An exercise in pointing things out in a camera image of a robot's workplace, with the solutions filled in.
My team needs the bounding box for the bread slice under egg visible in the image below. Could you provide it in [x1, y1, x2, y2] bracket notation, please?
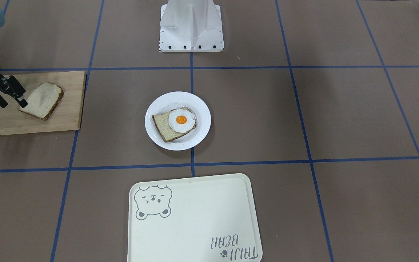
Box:
[152, 107, 192, 143]

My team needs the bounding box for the white round plate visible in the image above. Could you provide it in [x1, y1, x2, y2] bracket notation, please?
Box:
[145, 91, 211, 151]

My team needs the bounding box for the fried egg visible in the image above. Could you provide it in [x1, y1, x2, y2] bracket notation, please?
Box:
[168, 109, 197, 134]

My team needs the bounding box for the bread slice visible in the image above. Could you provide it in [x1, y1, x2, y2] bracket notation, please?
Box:
[18, 82, 64, 121]
[152, 107, 192, 143]

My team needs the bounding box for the cream bear serving tray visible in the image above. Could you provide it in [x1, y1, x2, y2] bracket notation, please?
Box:
[127, 174, 263, 262]

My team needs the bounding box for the white camera mast base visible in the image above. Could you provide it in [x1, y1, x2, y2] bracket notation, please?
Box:
[159, 0, 224, 53]

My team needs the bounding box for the wooden cutting board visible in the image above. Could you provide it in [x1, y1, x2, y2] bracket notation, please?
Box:
[0, 71, 87, 136]

